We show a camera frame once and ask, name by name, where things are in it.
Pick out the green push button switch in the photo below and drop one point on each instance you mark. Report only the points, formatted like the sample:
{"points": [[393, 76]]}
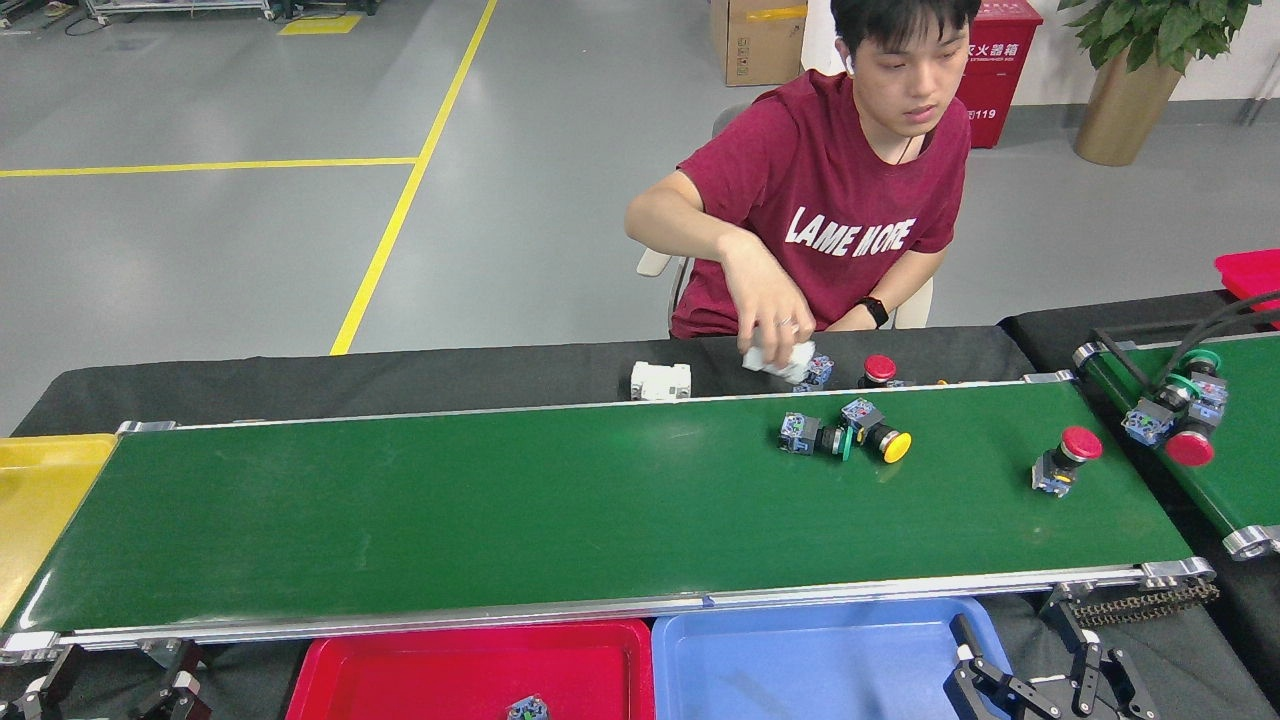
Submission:
{"points": [[1147, 424], [1200, 360], [798, 433]]}

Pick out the white circuit breaker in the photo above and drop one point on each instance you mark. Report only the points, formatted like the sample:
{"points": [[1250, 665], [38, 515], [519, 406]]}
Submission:
{"points": [[790, 364], [660, 382]]}

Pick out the red plastic bin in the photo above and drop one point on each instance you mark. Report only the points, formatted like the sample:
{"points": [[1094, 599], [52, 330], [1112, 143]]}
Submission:
{"points": [[1250, 275]]}

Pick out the person's left forearm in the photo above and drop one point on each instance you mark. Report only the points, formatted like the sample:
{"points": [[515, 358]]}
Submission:
{"points": [[915, 275]]}

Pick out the cardboard box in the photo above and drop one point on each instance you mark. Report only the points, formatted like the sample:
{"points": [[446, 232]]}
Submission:
{"points": [[755, 45]]}

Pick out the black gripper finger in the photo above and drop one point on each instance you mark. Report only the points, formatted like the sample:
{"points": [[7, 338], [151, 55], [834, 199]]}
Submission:
{"points": [[180, 700], [1088, 680], [985, 695], [40, 700]]}

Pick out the person's right hand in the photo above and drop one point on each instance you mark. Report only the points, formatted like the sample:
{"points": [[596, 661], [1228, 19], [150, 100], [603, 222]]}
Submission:
{"points": [[770, 310]]}

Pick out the person's left hand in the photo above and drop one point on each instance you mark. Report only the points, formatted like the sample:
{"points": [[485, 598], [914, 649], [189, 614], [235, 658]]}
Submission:
{"points": [[850, 322]]}

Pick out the potted plant in gold pot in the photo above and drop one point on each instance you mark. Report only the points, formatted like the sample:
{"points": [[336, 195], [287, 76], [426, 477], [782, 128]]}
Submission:
{"points": [[1120, 110]]}

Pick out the black wrist watch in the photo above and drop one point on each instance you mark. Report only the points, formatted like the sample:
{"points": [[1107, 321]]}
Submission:
{"points": [[873, 312]]}

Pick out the person's right forearm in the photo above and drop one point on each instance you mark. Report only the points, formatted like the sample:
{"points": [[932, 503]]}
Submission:
{"points": [[690, 235]]}

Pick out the metal cart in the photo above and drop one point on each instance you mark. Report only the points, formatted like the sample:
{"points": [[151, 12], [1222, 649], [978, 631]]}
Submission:
{"points": [[180, 6]]}

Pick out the push button switch block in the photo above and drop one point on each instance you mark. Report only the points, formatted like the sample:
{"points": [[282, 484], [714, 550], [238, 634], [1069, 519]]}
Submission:
{"points": [[528, 710]]}

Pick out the yellow push button switch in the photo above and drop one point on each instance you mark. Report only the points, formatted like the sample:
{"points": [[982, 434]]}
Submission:
{"points": [[895, 446]]}

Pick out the white wall conduit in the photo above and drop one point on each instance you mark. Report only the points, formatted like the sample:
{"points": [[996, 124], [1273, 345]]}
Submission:
{"points": [[1258, 92]]}

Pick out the red fire extinguisher cabinet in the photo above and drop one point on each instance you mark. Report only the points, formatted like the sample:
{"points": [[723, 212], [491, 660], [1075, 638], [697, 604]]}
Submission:
{"points": [[995, 70]]}

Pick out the grey office chair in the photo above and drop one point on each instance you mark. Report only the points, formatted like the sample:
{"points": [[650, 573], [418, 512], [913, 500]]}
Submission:
{"points": [[915, 305]]}

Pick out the red plastic tray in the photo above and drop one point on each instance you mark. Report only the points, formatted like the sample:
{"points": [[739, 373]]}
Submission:
{"points": [[400, 680]]}

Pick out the blue plastic tray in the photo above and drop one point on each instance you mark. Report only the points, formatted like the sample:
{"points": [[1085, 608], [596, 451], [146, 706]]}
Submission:
{"points": [[800, 670]]}

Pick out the yellow plastic tray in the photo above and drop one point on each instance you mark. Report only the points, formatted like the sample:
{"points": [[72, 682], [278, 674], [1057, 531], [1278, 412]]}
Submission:
{"points": [[40, 520]]}

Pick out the person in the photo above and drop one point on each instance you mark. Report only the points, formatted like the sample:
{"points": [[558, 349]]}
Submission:
{"points": [[830, 180]]}

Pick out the green conveyor belt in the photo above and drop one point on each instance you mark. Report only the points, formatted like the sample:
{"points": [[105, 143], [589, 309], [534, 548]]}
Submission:
{"points": [[1240, 480], [400, 500]]}

